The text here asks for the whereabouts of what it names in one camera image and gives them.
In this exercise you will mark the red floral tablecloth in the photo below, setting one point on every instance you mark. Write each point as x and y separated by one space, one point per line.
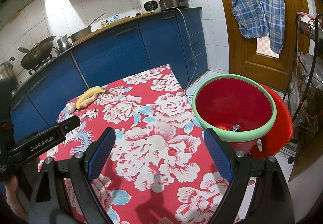
156 150

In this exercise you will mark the gas stove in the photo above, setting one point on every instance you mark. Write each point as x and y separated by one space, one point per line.
37 68

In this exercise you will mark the orange plastic bag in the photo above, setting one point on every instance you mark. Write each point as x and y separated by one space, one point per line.
222 128

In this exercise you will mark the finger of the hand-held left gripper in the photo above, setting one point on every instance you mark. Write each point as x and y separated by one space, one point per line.
69 125

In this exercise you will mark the yellow banana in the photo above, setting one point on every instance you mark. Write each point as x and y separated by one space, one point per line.
87 95

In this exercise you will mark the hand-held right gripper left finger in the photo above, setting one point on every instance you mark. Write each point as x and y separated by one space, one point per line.
101 158

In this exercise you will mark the ginger root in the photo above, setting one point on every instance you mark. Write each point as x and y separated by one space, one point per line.
89 101

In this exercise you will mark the red plastic chair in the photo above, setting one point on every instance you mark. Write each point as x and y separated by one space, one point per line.
282 123

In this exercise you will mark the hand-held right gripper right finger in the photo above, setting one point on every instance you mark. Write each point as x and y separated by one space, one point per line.
219 155

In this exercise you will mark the blue kitchen cabinet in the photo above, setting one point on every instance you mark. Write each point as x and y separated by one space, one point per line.
113 57

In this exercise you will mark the blue plaid shirt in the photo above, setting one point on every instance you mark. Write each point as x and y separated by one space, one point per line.
254 6

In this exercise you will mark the black wok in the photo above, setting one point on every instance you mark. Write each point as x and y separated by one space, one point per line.
37 52

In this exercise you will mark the small steel kettle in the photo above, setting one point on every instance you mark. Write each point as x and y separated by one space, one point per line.
63 43

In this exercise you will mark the person's left hand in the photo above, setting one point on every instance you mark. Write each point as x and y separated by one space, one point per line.
15 196

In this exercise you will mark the steel stockpot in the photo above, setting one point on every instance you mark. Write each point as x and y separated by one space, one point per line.
6 69

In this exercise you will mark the dark electric cooker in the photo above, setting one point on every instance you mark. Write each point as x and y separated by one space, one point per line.
174 1

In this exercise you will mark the dark steel wool scrubber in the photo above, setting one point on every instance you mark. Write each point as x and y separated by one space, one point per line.
235 128

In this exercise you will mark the white wall socket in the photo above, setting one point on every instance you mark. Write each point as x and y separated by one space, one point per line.
134 5

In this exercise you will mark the small tin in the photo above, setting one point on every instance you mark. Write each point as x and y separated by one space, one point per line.
105 23

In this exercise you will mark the garlic bulb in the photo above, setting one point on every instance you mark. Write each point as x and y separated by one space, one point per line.
71 108

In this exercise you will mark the blue white packet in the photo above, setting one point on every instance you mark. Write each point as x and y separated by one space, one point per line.
118 19

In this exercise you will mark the wooden door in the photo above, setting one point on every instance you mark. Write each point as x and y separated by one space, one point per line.
249 62

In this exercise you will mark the red bucket with green rim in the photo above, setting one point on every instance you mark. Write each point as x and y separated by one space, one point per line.
227 102

